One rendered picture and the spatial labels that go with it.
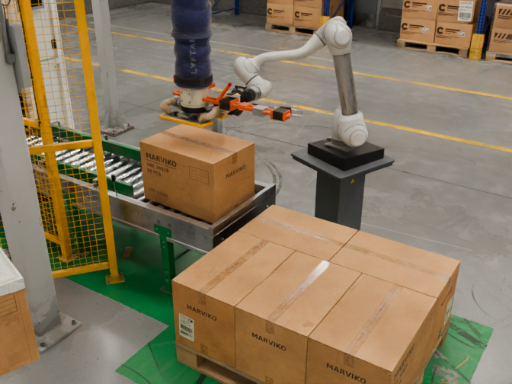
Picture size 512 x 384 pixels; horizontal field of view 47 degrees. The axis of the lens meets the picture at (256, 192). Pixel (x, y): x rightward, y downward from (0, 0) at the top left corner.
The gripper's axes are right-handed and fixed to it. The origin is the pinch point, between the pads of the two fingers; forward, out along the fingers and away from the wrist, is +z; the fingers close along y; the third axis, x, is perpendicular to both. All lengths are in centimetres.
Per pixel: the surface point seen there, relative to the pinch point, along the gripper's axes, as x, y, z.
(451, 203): -93, 123, -189
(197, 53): 18.0, -27.9, 6.1
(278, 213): -28, 69, -9
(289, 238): -48, 69, 12
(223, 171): -3.9, 36.7, 14.6
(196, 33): 17.6, -39.5, 6.4
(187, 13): 21, -50, 10
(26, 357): -12, 58, 166
